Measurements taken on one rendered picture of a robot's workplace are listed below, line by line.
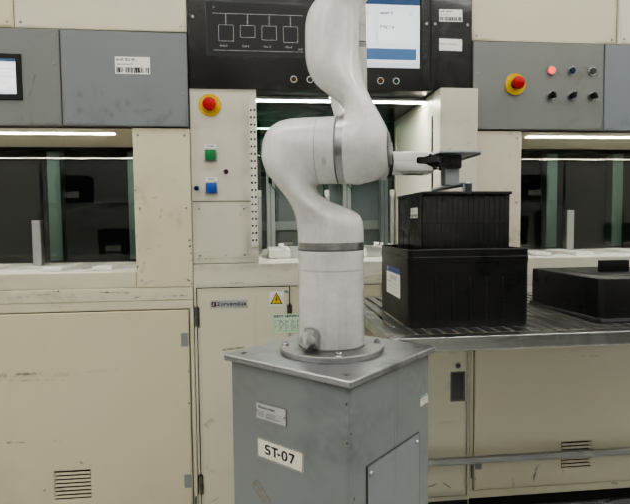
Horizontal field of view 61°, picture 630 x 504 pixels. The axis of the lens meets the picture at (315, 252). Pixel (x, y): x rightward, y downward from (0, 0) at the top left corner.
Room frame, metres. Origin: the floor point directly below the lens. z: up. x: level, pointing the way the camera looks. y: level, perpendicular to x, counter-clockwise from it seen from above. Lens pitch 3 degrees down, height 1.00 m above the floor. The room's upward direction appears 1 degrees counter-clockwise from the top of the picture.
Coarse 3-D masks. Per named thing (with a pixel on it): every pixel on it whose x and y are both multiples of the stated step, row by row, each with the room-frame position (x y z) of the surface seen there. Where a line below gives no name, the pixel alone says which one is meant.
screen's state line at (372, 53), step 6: (372, 48) 1.68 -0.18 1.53; (378, 48) 1.68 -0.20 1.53; (384, 48) 1.68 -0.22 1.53; (372, 54) 1.68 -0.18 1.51; (378, 54) 1.68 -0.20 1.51; (384, 54) 1.68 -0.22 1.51; (390, 54) 1.68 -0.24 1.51; (396, 54) 1.69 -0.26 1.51; (402, 54) 1.69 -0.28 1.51; (408, 54) 1.69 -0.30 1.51; (414, 54) 1.69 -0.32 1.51
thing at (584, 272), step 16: (544, 272) 1.40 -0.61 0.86; (560, 272) 1.34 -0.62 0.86; (576, 272) 1.34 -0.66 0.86; (592, 272) 1.33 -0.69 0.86; (608, 272) 1.32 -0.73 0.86; (624, 272) 1.32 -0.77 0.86; (544, 288) 1.40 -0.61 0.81; (560, 288) 1.33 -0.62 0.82; (576, 288) 1.27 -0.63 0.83; (592, 288) 1.22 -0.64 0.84; (608, 288) 1.19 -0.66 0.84; (624, 288) 1.20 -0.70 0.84; (544, 304) 1.40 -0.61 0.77; (560, 304) 1.33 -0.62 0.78; (576, 304) 1.27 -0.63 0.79; (592, 304) 1.21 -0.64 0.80; (608, 304) 1.19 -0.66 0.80; (624, 304) 1.20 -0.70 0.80; (592, 320) 1.21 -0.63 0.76; (608, 320) 1.19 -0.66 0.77; (624, 320) 1.19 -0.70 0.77
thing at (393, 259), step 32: (384, 256) 1.38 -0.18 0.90; (416, 256) 1.15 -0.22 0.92; (448, 256) 1.16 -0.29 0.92; (480, 256) 1.17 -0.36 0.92; (512, 256) 1.17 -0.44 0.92; (384, 288) 1.39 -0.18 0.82; (416, 288) 1.15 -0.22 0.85; (448, 288) 1.16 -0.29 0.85; (480, 288) 1.17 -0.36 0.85; (512, 288) 1.17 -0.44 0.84; (416, 320) 1.15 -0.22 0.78; (448, 320) 1.16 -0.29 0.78; (480, 320) 1.17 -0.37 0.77; (512, 320) 1.17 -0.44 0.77
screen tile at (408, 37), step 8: (384, 8) 1.68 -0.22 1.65; (392, 8) 1.69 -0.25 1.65; (384, 16) 1.68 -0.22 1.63; (392, 16) 1.69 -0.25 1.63; (400, 16) 1.69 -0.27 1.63; (408, 24) 1.69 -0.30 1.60; (384, 32) 1.68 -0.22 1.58; (392, 32) 1.69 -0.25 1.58; (400, 32) 1.69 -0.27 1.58; (408, 32) 1.69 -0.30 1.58; (384, 40) 1.68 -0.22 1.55; (392, 40) 1.69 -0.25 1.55; (400, 40) 1.69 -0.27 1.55; (408, 40) 1.69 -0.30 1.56
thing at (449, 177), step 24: (432, 192) 1.18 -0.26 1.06; (456, 192) 1.18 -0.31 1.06; (480, 192) 1.19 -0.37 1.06; (504, 192) 1.19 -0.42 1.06; (408, 216) 1.30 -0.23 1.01; (432, 216) 1.19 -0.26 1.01; (456, 216) 1.20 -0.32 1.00; (480, 216) 1.20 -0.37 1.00; (504, 216) 1.21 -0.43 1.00; (408, 240) 1.29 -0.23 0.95; (432, 240) 1.19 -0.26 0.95; (456, 240) 1.20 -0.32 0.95; (480, 240) 1.20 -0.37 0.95; (504, 240) 1.20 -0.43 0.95
